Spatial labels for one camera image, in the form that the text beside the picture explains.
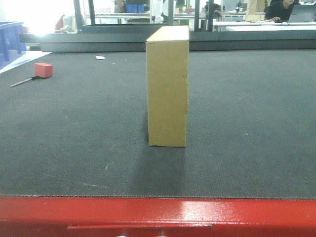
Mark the tall brown cardboard box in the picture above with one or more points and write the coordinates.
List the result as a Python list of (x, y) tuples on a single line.
[(167, 52)]

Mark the dark conveyor belt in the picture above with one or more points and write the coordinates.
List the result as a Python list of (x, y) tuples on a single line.
[(83, 132)]

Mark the white work table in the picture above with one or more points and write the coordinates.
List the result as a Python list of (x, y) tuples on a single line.
[(246, 26)]

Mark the small red block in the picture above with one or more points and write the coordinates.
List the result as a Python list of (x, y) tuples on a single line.
[(43, 70)]

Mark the metal rod tool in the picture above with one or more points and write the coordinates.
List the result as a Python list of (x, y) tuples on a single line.
[(24, 81)]

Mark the blue plastic stool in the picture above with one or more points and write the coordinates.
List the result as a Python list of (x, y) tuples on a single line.
[(10, 46)]

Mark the person in black shirt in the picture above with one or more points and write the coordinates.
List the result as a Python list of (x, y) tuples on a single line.
[(280, 10)]

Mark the grey laptop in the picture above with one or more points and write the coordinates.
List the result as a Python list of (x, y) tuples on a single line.
[(303, 13)]

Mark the black metal frame rail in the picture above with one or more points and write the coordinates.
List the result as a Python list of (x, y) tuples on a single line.
[(130, 38)]

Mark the red conveyor frame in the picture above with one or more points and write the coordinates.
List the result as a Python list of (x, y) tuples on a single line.
[(155, 217)]

